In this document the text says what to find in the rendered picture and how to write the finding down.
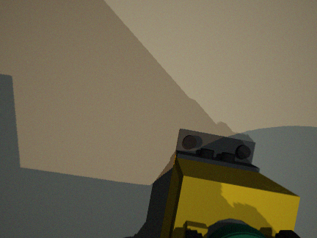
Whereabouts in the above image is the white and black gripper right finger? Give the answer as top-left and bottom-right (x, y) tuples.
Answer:
(275, 230), (301, 238)

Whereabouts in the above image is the beige flat mat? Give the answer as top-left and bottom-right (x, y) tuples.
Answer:
(0, 0), (317, 238)

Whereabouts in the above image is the green screw cap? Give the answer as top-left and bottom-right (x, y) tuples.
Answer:
(208, 223), (266, 238)

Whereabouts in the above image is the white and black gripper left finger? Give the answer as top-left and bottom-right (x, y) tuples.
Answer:
(186, 230), (203, 238)

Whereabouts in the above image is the yellow tube rack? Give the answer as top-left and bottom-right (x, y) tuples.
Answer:
(160, 155), (300, 238)

